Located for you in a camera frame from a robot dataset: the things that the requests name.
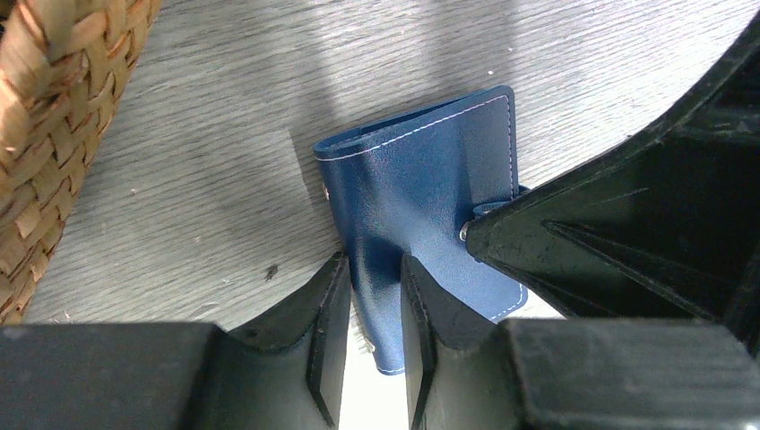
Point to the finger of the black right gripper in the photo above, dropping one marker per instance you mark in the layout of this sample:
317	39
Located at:
665	225

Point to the blue leather card holder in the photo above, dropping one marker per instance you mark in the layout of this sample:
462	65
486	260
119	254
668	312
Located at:
409	184

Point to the woven divided basket tray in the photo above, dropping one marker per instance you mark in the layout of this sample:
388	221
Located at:
64	69

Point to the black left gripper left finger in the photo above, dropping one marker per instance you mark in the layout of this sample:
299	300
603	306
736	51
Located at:
282	370

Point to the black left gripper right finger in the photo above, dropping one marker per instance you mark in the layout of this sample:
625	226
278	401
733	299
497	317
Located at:
466	372

